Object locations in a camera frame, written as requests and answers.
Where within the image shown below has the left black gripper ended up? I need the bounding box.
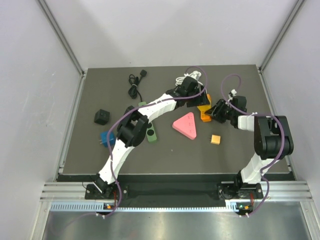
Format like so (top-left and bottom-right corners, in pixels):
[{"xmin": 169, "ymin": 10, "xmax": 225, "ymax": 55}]
[{"xmin": 185, "ymin": 85, "xmax": 210, "ymax": 108}]

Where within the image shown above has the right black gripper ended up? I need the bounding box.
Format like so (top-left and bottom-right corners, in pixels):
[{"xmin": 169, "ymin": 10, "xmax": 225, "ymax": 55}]
[{"xmin": 204, "ymin": 99, "xmax": 235, "ymax": 123}]

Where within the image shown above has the orange yellow cube socket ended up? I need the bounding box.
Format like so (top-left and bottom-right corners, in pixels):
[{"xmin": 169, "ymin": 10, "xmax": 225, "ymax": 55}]
[{"xmin": 200, "ymin": 109, "xmax": 212, "ymax": 123}]

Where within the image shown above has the yellow cube plug adapter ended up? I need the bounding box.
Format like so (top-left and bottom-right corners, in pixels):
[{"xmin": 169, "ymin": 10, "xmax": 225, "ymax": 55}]
[{"xmin": 197, "ymin": 93, "xmax": 212, "ymax": 112}]

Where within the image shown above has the pink triangular socket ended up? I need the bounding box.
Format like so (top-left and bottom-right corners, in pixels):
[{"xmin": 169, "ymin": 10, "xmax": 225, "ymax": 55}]
[{"xmin": 172, "ymin": 112, "xmax": 197, "ymax": 140}]

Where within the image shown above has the yellow plug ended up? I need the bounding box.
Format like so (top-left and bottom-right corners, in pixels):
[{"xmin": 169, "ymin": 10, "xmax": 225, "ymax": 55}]
[{"xmin": 209, "ymin": 134, "xmax": 221, "ymax": 145}]

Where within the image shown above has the green power strip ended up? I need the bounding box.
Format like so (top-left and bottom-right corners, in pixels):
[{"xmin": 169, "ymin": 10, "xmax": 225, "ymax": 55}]
[{"xmin": 138, "ymin": 101, "xmax": 160, "ymax": 144}]

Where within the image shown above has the blue cube plug adapter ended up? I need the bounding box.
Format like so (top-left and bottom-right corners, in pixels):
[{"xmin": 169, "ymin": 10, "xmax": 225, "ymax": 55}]
[{"xmin": 99, "ymin": 131, "xmax": 116, "ymax": 148}]

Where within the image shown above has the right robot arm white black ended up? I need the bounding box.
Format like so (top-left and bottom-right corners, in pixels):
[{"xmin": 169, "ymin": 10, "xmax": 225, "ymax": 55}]
[{"xmin": 205, "ymin": 96, "xmax": 294, "ymax": 200}]

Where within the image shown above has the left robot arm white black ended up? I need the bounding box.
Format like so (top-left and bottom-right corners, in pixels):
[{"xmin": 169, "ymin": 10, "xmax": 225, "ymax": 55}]
[{"xmin": 92, "ymin": 76, "xmax": 208, "ymax": 199}]

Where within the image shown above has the black cube plug adapter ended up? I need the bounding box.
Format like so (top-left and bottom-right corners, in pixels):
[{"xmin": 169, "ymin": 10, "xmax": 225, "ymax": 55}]
[{"xmin": 94, "ymin": 109, "xmax": 110, "ymax": 126}]

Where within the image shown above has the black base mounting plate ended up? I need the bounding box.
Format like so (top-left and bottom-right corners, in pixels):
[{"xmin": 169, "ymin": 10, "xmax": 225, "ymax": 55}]
[{"xmin": 84, "ymin": 182, "xmax": 264, "ymax": 200}]

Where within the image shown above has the white power cable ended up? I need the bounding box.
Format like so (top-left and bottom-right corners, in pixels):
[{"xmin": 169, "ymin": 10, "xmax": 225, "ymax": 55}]
[{"xmin": 175, "ymin": 70, "xmax": 203, "ymax": 87}]

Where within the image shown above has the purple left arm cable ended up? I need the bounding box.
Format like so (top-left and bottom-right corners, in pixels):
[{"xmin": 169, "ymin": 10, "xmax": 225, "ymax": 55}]
[{"xmin": 107, "ymin": 65, "xmax": 209, "ymax": 221}]

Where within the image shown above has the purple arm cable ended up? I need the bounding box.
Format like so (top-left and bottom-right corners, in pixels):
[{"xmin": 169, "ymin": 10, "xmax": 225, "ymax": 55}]
[
  {"xmin": 107, "ymin": 65, "xmax": 209, "ymax": 221},
  {"xmin": 221, "ymin": 73, "xmax": 287, "ymax": 218}
]

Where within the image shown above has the black power strip cable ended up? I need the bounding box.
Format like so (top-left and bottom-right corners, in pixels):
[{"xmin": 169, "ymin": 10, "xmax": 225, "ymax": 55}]
[{"xmin": 127, "ymin": 69, "xmax": 148, "ymax": 101}]

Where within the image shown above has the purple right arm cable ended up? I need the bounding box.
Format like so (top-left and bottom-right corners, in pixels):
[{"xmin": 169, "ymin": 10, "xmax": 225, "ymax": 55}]
[{"xmin": 221, "ymin": 73, "xmax": 287, "ymax": 218}]

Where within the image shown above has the aluminium frame post right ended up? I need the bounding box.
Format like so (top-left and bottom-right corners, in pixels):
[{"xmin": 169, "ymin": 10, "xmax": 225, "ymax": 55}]
[{"xmin": 257, "ymin": 0, "xmax": 306, "ymax": 74}]

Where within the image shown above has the aluminium frame post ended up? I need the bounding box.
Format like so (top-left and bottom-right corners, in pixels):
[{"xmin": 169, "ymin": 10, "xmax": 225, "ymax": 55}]
[
  {"xmin": 36, "ymin": 0, "xmax": 85, "ymax": 77},
  {"xmin": 257, "ymin": 0, "xmax": 306, "ymax": 74}
]

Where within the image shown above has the aluminium frame post left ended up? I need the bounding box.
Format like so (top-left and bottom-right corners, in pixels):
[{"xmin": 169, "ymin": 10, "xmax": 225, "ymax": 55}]
[{"xmin": 36, "ymin": 0, "xmax": 85, "ymax": 77}]

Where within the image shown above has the aluminium frame rail front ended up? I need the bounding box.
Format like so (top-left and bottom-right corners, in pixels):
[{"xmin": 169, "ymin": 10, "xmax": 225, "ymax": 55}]
[{"xmin": 40, "ymin": 181, "xmax": 313, "ymax": 202}]

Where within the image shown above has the grey slotted cable duct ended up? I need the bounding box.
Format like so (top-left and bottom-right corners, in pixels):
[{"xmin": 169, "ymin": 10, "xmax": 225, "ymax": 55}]
[{"xmin": 50, "ymin": 201, "xmax": 252, "ymax": 213}]

